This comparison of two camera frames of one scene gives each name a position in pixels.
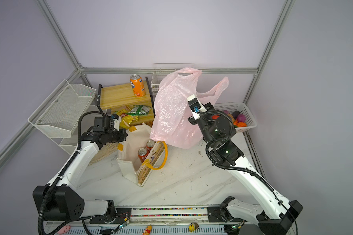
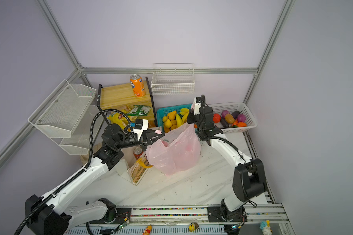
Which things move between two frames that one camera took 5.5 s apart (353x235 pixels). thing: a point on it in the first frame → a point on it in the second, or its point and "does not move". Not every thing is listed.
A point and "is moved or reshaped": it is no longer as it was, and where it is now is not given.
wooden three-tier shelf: [115, 96] does not move
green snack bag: [141, 110] does not move
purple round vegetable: [241, 117] does not move
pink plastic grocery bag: [172, 112] → [178, 150]
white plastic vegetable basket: [240, 106] does not move
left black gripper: [123, 135] → [146, 139]
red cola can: [142, 153] is moved or reshaped
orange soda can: [137, 82] does not move
